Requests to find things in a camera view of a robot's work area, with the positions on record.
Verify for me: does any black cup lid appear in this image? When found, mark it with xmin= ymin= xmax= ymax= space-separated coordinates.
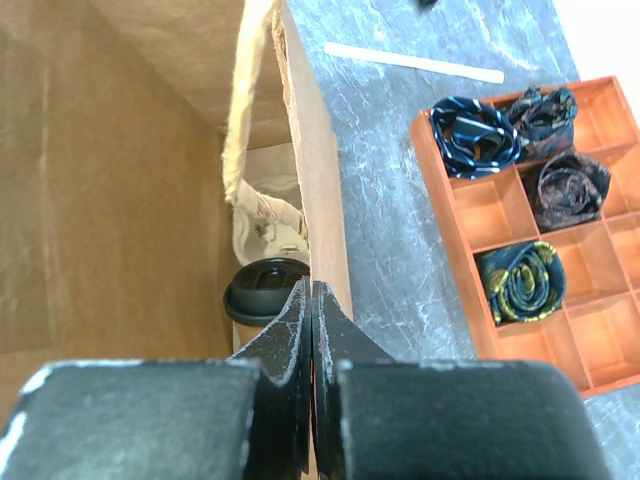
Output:
xmin=223 ymin=257 xmax=310 ymax=328

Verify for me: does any blue striped rolled tie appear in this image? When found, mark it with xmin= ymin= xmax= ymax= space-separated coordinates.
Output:
xmin=429 ymin=96 xmax=522 ymax=180

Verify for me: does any brown paper bag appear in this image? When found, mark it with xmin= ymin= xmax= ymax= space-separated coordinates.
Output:
xmin=0 ymin=0 xmax=354 ymax=431

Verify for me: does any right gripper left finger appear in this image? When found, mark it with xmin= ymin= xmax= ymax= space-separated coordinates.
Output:
xmin=232 ymin=277 xmax=311 ymax=479

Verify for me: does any green yellow rolled tie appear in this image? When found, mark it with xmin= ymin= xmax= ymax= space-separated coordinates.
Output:
xmin=475 ymin=240 xmax=567 ymax=326

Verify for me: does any black brown rolled tie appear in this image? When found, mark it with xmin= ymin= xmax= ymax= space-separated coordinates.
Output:
xmin=529 ymin=151 xmax=611 ymax=232

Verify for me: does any orange compartment tray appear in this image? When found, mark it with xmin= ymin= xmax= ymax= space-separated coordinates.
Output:
xmin=410 ymin=76 xmax=639 ymax=397

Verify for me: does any dark patterned rolled tie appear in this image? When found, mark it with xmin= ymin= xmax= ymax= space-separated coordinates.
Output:
xmin=503 ymin=86 xmax=578 ymax=163

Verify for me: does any cardboard cup carrier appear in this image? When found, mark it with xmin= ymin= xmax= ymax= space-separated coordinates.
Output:
xmin=232 ymin=175 xmax=310 ymax=266

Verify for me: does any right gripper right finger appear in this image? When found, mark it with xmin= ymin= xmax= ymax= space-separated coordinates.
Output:
xmin=311 ymin=280 xmax=395 ymax=479

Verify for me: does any white straw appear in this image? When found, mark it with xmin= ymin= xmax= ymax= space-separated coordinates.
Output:
xmin=324 ymin=42 xmax=505 ymax=84

